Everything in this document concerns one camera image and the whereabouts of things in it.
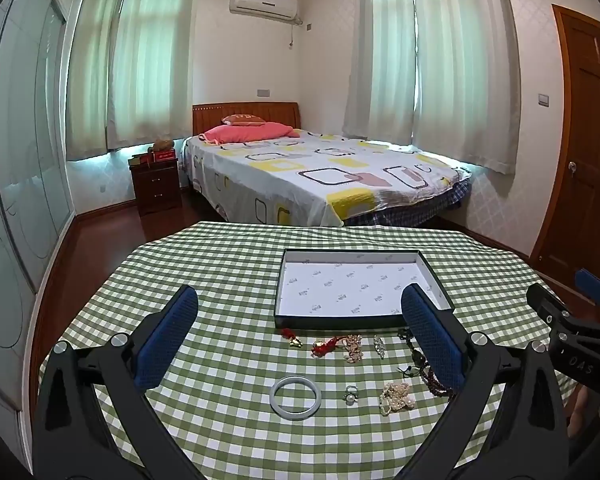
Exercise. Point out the red tassel charm gold pendant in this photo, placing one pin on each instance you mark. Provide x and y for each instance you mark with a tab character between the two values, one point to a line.
293	342

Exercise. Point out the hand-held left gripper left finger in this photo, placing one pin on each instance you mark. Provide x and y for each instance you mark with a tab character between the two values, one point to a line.
165	345

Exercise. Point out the wooden door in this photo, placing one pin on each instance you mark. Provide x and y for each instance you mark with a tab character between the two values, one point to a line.
585	135

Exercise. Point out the brown stuffed toy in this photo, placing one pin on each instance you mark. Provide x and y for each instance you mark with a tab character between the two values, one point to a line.
161	146

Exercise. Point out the red box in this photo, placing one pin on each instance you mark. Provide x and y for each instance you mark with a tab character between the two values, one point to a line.
164	155

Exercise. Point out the person's right hand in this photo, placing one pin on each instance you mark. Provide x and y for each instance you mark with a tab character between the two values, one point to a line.
578	412

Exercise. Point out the pink pillow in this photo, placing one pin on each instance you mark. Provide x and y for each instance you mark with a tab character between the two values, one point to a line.
250	132

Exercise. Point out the green checkered tablecloth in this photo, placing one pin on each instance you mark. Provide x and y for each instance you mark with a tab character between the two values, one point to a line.
230	270

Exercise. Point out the glass sliding wardrobe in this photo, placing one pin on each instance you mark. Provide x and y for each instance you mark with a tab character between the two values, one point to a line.
20	185

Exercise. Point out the white sheer curtain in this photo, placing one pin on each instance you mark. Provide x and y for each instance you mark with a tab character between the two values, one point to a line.
150	60
460	70
380	60
87	85

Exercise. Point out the white air conditioner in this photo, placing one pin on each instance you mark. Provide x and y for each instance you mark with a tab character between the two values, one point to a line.
265	2

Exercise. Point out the red knot charm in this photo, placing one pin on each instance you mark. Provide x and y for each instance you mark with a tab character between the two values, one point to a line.
322	347

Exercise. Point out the bed with patterned sheet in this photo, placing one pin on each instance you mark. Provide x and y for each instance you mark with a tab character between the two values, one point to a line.
305	175

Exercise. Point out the blue plaid bed skirt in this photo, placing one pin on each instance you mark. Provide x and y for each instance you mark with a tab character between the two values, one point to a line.
410	210

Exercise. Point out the small brown cushion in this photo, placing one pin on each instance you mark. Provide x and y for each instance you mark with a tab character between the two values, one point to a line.
242	119

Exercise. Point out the metal door knob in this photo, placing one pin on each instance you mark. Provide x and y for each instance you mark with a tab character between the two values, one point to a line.
572	167

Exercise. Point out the light switch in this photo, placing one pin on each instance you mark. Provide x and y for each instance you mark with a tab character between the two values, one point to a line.
543	99

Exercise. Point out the wooden headboard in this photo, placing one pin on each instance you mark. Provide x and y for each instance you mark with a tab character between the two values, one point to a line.
210	115

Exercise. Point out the dark wooden nightstand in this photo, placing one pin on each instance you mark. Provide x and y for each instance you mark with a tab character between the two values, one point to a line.
155	185

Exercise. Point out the pale jade bangle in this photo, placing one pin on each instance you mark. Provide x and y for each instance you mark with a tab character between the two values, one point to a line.
296	413

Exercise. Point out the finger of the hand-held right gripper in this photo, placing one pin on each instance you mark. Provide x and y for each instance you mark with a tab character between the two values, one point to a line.
545	302
594	283

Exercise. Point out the shallow white-lined tray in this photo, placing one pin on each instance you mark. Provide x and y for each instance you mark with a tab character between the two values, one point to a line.
355	285

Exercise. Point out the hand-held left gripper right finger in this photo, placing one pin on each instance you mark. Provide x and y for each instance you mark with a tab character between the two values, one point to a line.
432	340

